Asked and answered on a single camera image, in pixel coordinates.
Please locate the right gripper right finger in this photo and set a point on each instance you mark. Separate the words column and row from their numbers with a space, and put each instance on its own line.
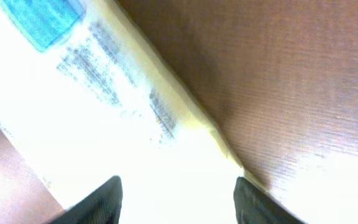
column 254, row 206

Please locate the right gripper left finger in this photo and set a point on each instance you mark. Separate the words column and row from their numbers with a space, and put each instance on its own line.
column 103, row 206

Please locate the beige snack bag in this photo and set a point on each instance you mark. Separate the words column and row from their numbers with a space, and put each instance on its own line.
column 85, row 98

